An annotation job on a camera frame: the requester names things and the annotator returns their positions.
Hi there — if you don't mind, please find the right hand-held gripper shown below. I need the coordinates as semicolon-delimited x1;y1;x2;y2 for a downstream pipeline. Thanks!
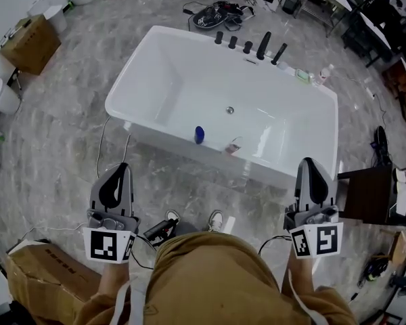
284;157;344;260

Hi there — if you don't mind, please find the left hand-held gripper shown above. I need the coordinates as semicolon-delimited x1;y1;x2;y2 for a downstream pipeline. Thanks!
82;162;141;263

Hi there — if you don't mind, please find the white bathtub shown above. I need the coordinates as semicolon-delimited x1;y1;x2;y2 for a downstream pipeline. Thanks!
104;24;339;191

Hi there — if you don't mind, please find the person's left forearm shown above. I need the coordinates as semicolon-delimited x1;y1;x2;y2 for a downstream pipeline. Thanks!
96;258;133;306

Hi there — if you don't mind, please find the person's right forearm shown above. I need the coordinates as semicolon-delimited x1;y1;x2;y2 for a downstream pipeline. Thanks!
279;251;316;297

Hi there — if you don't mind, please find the black bathtub spout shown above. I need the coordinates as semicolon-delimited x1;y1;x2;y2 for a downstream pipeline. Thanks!
256;31;273;61

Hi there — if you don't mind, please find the dark wooden stool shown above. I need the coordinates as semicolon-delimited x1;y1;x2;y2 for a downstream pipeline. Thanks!
337;165;397;225

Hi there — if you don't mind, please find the black device on floor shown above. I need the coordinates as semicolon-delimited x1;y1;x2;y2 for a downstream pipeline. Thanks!
143;219;177;242

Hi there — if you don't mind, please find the person's left white shoe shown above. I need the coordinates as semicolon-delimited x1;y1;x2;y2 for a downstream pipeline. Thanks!
164;209;182;232

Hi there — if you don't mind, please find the person's white shoe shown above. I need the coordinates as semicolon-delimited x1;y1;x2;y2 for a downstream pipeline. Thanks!
164;209;182;232
207;209;224;233

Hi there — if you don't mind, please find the black floor gadget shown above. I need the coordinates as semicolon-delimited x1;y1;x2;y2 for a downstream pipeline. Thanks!
370;125;392;164

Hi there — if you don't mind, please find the small red packet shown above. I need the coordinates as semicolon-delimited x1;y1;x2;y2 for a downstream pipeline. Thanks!
223;136;243;156

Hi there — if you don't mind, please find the person's right white shoe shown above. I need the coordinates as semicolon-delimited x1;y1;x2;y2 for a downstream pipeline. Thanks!
207;209;224;233

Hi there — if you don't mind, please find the large torn cardboard box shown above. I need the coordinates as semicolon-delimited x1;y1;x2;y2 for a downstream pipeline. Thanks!
5;238;103;325

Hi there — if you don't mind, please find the green soap box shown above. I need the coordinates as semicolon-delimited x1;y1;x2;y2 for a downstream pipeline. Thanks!
295;68;316;85

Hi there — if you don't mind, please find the person's brown hooded top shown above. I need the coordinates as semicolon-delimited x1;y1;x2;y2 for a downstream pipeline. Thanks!
74;232;359;325

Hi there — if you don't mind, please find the black hand shower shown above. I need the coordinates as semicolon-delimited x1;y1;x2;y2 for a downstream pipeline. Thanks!
271;43;288;66

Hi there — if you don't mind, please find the white round bin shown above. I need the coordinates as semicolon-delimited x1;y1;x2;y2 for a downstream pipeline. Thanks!
0;76;22;115

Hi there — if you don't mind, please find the closed cardboard box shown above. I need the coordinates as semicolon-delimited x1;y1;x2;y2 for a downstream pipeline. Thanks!
0;14;62;76

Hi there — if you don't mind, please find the white hexagonal stool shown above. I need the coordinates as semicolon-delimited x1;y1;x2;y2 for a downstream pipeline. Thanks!
26;0;68;34

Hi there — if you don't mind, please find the pile of black gear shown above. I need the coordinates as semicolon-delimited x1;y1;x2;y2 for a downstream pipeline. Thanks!
183;0;256;33

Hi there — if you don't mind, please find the white floor cable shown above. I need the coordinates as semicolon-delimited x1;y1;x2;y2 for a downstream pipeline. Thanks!
95;114;132;179

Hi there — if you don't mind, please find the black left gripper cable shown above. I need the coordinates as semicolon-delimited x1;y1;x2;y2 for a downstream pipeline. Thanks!
134;234;158;271

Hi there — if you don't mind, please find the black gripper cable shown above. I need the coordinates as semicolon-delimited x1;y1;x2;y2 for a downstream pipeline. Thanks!
258;234;292;257
134;234;158;271

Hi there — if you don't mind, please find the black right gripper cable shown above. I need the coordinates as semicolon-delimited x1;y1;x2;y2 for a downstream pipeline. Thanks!
258;234;292;257

